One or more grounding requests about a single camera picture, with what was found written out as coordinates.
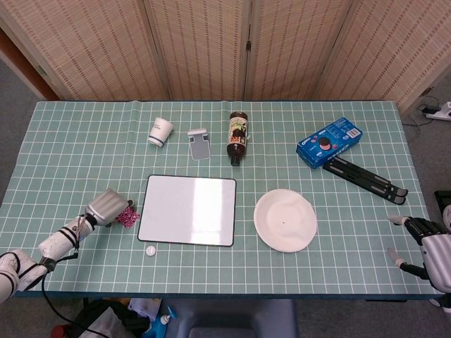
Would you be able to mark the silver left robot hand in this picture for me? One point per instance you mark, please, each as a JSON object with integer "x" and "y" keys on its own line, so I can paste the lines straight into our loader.
{"x": 105, "y": 207}

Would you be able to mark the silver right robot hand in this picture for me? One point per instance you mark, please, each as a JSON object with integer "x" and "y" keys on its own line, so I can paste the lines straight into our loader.
{"x": 437, "y": 253}

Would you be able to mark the pink patterned paper square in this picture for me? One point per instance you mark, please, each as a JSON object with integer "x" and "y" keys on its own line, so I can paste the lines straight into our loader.
{"x": 129, "y": 218}

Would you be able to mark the white round magnet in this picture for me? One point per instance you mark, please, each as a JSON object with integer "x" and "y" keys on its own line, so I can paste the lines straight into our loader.
{"x": 151, "y": 250}

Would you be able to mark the white board with black rim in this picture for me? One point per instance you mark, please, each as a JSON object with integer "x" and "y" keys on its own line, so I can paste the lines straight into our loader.
{"x": 186, "y": 211}

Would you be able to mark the green grid tablecloth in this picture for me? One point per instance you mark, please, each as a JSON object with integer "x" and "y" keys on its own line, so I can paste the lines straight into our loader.
{"x": 88, "y": 148}

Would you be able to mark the white blue-striped paper cup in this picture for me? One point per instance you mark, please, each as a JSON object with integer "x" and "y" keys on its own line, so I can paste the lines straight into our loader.
{"x": 160, "y": 132}

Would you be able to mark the black folding laptop stand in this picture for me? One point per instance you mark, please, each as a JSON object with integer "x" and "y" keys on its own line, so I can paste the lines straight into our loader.
{"x": 366, "y": 179}

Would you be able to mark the grey phone stand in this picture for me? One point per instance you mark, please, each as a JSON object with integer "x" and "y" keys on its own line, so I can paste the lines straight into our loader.
{"x": 199, "y": 148}

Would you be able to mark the black and white bag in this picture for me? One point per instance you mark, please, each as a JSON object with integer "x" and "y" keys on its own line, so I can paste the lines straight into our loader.
{"x": 105, "y": 320}

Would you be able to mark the blue white spray bottle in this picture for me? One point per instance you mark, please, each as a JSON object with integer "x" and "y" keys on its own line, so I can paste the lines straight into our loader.
{"x": 163, "y": 322}

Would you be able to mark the white power strip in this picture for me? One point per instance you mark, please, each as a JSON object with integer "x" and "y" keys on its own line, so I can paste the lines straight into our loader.
{"x": 442, "y": 112}

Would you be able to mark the dark labelled drink bottle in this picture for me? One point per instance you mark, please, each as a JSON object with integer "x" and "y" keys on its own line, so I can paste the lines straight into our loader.
{"x": 237, "y": 141}

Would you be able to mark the blue Oreo cookie box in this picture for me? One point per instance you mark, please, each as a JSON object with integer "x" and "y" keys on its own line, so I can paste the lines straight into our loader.
{"x": 327, "y": 144}

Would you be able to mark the white paper plate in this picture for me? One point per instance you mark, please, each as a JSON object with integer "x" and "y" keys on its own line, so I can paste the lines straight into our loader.
{"x": 285, "y": 222}

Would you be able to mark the bamboo folding screen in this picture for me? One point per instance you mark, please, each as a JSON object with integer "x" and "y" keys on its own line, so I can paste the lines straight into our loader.
{"x": 197, "y": 45}

